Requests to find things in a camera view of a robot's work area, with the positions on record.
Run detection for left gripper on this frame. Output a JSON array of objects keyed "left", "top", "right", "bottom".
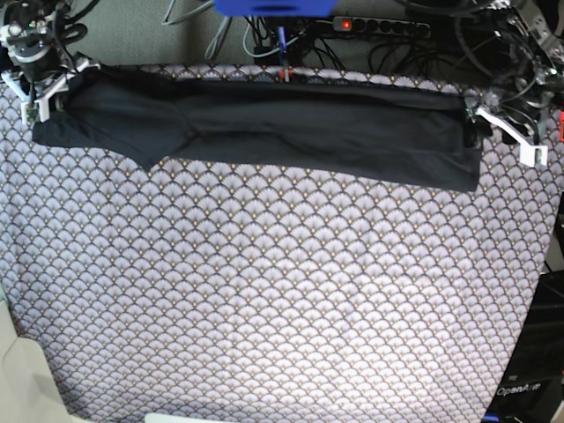
[{"left": 464, "top": 99, "right": 548, "bottom": 167}]

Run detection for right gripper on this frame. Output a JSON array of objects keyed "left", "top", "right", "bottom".
[{"left": 1, "top": 56, "right": 101, "bottom": 123}]

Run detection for black OpenArm box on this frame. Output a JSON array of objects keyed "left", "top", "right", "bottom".
[{"left": 482, "top": 271, "right": 564, "bottom": 422}]

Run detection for white power strip red switch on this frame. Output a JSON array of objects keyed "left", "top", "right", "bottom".
[{"left": 330, "top": 16, "right": 431, "bottom": 39}]

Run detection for black cable bundle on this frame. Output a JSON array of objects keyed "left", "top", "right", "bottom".
[{"left": 162, "top": 0, "right": 464, "bottom": 76}]

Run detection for dark navy T-shirt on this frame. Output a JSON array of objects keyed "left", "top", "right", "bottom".
[{"left": 32, "top": 67, "right": 482, "bottom": 192}]

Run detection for red clamp right edge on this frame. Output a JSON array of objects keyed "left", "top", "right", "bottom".
[{"left": 559, "top": 109, "right": 564, "bottom": 143}]

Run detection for fan patterned table cloth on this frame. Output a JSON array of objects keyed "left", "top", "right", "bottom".
[{"left": 1, "top": 87, "right": 563, "bottom": 422}]

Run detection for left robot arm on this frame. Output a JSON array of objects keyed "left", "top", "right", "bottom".
[{"left": 452, "top": 1, "right": 563, "bottom": 167}]

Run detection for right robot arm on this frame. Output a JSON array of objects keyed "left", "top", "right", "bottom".
[{"left": 1, "top": 0, "right": 100, "bottom": 126}]

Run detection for red black table clamp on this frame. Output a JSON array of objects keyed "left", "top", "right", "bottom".
[{"left": 280, "top": 64, "right": 292, "bottom": 84}]

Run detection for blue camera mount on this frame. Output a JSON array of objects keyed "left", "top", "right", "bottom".
[{"left": 213, "top": 0, "right": 336, "bottom": 17}]

